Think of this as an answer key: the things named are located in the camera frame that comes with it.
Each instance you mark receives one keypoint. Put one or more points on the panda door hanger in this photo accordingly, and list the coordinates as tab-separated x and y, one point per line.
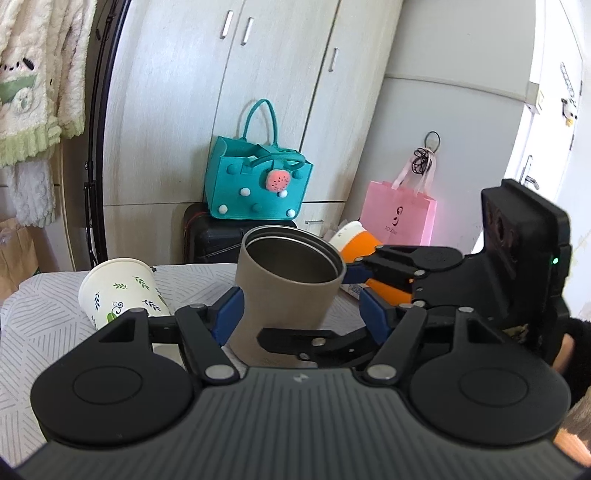
569	108

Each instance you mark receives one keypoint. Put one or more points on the light wood wardrobe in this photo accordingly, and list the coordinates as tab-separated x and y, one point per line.
175	92

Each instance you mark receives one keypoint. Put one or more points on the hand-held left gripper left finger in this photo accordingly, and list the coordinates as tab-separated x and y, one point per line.
229	314

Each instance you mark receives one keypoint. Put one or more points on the orange and white paper cup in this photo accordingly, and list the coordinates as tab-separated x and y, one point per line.
358	243

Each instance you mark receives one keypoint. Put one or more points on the white fleece towel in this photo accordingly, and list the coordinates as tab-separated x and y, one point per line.
34	194

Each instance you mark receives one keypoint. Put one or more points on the teal felt tote bag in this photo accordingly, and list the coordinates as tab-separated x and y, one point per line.
240	184

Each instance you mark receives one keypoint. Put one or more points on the beige metal tumbler cup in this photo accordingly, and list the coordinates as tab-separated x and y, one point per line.
277	300

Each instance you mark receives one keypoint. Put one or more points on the white door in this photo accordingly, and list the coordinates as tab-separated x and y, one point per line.
549	152

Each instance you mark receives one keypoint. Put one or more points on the white wall switch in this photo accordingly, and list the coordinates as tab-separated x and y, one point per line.
537	98

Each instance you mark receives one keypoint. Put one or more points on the pink paper gift bag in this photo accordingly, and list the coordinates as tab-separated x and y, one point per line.
397	214

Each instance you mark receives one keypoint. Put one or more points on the brown paper bag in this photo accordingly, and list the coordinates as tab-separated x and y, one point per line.
16	258

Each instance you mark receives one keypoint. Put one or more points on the fluffy white and green robe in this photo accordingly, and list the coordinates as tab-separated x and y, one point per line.
32	69

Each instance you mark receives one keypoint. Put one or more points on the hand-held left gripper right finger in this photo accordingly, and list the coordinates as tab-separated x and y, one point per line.
375	316

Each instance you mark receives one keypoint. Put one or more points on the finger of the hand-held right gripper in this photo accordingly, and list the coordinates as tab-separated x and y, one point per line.
415	261
318	344

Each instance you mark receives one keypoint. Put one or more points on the white leaf-print paper cup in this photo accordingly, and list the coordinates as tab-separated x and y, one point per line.
120	286

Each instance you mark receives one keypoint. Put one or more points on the person's right forearm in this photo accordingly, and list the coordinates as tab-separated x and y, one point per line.
577	341

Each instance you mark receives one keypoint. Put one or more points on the black suitcase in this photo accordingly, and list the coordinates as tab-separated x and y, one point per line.
207	240

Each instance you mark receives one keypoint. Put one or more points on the white patterned tablecloth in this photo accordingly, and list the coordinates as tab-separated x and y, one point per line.
41	323

